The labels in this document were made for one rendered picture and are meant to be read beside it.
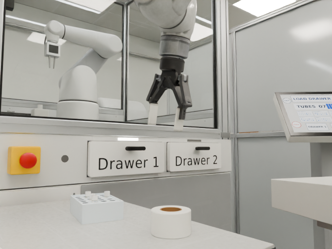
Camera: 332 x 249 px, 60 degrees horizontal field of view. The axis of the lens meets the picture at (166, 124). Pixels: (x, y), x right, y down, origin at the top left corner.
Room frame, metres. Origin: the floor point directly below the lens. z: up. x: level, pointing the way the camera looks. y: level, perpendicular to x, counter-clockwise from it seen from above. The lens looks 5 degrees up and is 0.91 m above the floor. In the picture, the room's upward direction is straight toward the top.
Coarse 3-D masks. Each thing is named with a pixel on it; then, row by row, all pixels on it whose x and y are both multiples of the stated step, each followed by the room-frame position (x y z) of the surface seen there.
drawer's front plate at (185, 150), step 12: (168, 144) 1.08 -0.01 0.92; (180, 144) 1.11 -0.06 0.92; (192, 144) 1.15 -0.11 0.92; (204, 144) 1.19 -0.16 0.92; (216, 144) 1.24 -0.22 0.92; (168, 156) 1.08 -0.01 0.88; (180, 156) 1.11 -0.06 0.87; (192, 156) 1.15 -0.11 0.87; (204, 156) 1.19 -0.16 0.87; (168, 168) 1.08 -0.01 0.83; (180, 168) 1.11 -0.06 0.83; (192, 168) 1.15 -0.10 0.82; (204, 168) 1.19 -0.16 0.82; (216, 168) 1.24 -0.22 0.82
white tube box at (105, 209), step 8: (72, 200) 0.65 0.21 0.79; (80, 200) 0.64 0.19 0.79; (88, 200) 0.63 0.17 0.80; (104, 200) 0.63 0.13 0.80; (112, 200) 0.63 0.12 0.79; (120, 200) 0.61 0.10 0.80; (72, 208) 0.65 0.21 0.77; (80, 208) 0.58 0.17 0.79; (88, 208) 0.57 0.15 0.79; (96, 208) 0.58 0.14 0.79; (104, 208) 0.58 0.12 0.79; (112, 208) 0.59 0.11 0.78; (120, 208) 0.60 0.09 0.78; (80, 216) 0.58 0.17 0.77; (88, 216) 0.57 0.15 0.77; (96, 216) 0.58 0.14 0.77; (104, 216) 0.58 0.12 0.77; (112, 216) 0.59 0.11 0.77; (120, 216) 0.60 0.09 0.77
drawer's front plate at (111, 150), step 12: (96, 144) 0.89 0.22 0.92; (108, 144) 0.92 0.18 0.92; (120, 144) 0.95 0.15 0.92; (132, 144) 0.98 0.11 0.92; (144, 144) 1.01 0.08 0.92; (156, 144) 1.04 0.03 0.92; (96, 156) 0.89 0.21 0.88; (108, 156) 0.92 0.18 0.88; (120, 156) 0.95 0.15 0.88; (132, 156) 0.98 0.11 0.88; (144, 156) 1.01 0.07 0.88; (156, 156) 1.04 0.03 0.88; (96, 168) 0.89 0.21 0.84; (108, 168) 0.92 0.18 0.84; (120, 168) 0.95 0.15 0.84; (132, 168) 0.98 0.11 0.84; (144, 168) 1.01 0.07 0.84; (156, 168) 1.04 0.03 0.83
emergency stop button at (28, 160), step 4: (24, 156) 0.72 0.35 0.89; (28, 156) 0.72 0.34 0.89; (32, 156) 0.73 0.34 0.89; (20, 160) 0.71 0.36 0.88; (24, 160) 0.72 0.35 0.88; (28, 160) 0.72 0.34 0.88; (32, 160) 0.73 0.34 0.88; (36, 160) 0.74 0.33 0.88; (20, 164) 0.72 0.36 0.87; (24, 164) 0.72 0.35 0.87; (28, 164) 0.72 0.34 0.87; (32, 164) 0.73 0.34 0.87
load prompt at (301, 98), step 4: (292, 96) 1.46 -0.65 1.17; (296, 96) 1.46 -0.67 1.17; (300, 96) 1.46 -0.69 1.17; (304, 96) 1.46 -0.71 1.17; (308, 96) 1.45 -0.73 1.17; (312, 96) 1.45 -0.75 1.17; (316, 96) 1.45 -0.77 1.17; (320, 96) 1.45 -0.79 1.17; (324, 96) 1.45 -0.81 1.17; (328, 96) 1.45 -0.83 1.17; (292, 100) 1.44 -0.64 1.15; (296, 100) 1.44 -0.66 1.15; (300, 100) 1.44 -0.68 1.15; (304, 100) 1.44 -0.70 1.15; (308, 100) 1.44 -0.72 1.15; (312, 100) 1.43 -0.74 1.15; (316, 100) 1.43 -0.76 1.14; (320, 100) 1.43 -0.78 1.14; (324, 100) 1.43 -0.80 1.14; (328, 100) 1.43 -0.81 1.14
